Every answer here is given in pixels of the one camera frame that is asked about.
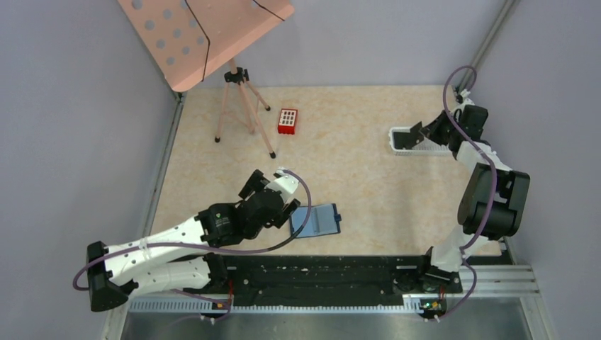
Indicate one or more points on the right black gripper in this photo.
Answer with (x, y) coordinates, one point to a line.
(434, 129)

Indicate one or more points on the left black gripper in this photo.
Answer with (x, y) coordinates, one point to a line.
(262, 193)

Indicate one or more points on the dark blue leather card holder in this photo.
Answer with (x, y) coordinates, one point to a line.
(323, 220)

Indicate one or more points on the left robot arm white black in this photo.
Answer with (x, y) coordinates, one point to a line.
(185, 256)

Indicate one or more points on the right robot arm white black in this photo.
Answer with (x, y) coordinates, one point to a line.
(493, 202)

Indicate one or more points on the black card in basket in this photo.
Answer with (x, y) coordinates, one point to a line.
(402, 140)

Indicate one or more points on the white plastic slotted basket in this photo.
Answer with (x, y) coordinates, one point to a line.
(425, 148)

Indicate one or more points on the red box with white grid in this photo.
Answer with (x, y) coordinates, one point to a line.
(287, 121)

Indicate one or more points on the pink tripod stand legs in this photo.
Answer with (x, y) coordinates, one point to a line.
(250, 99)

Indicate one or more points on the pink perforated music stand desk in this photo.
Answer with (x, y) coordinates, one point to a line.
(189, 40)

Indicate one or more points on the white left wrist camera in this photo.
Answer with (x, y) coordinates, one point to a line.
(285, 183)

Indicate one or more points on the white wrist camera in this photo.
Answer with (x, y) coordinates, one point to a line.
(285, 183)
(463, 98)

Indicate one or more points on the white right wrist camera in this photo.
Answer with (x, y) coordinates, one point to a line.
(463, 98)

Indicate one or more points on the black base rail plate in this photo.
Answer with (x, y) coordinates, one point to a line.
(324, 281)

